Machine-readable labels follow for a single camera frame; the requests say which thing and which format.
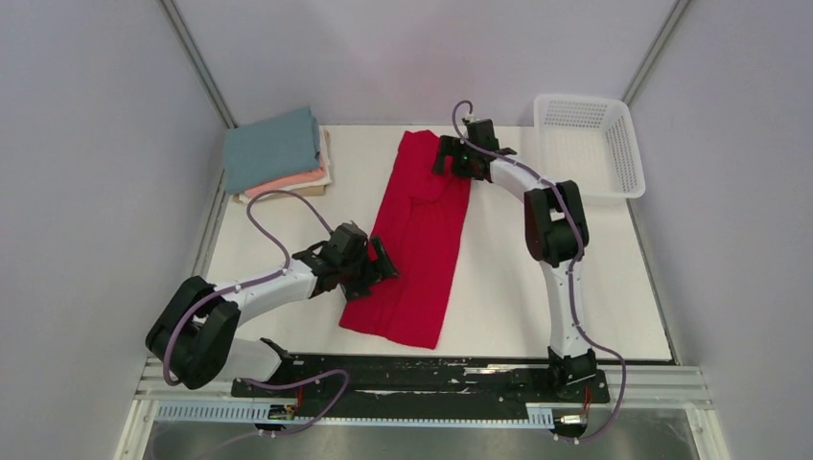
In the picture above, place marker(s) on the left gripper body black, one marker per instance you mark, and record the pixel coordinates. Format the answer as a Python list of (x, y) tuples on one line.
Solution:
[(360, 268)]

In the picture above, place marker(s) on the white plastic basket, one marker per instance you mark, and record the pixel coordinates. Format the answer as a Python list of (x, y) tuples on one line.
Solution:
[(591, 141)]

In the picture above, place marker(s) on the folded pink t shirt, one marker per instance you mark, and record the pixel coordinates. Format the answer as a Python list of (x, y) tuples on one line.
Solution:
[(318, 177)]

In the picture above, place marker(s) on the folded beige t shirt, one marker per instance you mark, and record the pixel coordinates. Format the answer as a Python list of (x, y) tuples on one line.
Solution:
[(324, 137)]

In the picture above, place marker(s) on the red t shirt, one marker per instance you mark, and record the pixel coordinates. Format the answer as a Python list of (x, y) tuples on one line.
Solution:
[(420, 222)]

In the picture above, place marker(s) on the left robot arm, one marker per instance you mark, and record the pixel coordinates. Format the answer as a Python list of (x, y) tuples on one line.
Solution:
[(195, 336)]

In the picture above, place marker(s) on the folded teal t shirt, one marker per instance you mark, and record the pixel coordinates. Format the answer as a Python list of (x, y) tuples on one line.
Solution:
[(278, 147)]

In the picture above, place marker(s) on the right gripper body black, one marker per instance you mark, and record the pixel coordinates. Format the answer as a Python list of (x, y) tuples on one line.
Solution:
[(472, 154)]

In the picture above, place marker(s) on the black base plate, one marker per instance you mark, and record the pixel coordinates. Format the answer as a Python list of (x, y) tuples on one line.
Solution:
[(417, 387)]

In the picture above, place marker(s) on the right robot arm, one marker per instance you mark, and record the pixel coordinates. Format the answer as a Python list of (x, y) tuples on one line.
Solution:
[(556, 235)]

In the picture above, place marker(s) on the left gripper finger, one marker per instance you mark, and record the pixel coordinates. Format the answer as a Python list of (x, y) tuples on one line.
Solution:
[(384, 266), (358, 289)]

